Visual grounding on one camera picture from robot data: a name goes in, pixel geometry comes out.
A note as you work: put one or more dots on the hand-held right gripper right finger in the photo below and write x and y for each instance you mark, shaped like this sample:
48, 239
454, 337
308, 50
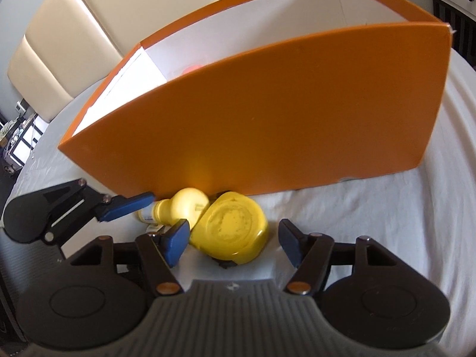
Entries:
292, 243

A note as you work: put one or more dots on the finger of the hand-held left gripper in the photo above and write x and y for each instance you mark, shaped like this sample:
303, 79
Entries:
126, 203

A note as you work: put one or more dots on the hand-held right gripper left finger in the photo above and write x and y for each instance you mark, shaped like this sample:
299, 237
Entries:
176, 241

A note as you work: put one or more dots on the yellow bulb-shaped bottle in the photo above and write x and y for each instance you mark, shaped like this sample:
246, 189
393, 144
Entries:
186, 202

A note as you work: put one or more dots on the orange cardboard box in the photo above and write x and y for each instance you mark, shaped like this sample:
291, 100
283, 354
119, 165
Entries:
279, 119

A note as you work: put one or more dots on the pink bottle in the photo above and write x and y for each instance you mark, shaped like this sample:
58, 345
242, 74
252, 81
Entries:
191, 68

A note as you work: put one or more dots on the cluttered black shelf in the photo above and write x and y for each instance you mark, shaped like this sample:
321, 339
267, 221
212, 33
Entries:
16, 134

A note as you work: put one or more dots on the white bed sheet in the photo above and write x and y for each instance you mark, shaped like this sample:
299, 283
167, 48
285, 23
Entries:
409, 230

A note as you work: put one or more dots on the cream leather headboard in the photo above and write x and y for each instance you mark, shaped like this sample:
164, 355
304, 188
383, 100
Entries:
74, 44

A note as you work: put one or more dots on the dark slatted rack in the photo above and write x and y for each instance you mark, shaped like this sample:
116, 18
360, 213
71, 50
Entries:
457, 29

